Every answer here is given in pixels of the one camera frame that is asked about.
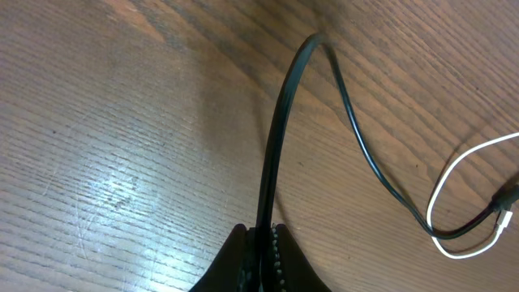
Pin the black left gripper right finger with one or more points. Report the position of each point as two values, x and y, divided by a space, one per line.
285 268

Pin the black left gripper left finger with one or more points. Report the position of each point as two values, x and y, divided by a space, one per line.
235 267

